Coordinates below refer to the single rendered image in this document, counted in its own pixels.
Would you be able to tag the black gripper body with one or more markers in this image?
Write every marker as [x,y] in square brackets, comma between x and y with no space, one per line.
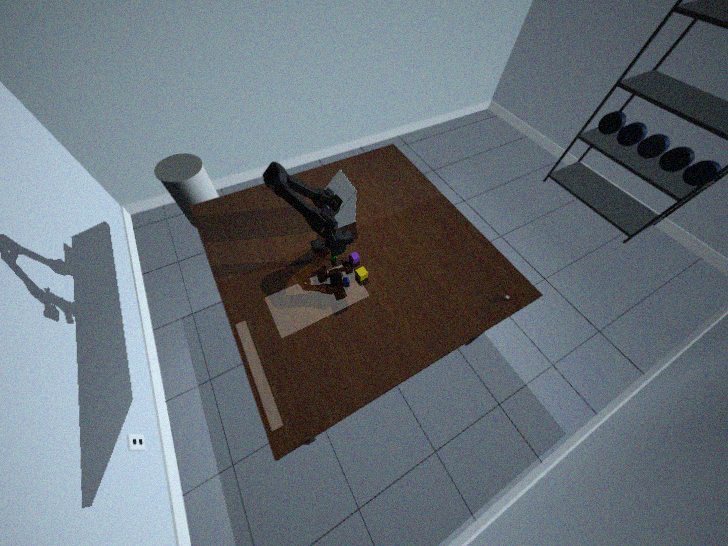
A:
[318,246]

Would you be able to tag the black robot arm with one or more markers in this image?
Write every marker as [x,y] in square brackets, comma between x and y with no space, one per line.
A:
[285,185]

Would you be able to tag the yellow block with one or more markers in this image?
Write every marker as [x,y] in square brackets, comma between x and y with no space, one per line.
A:
[361,273]

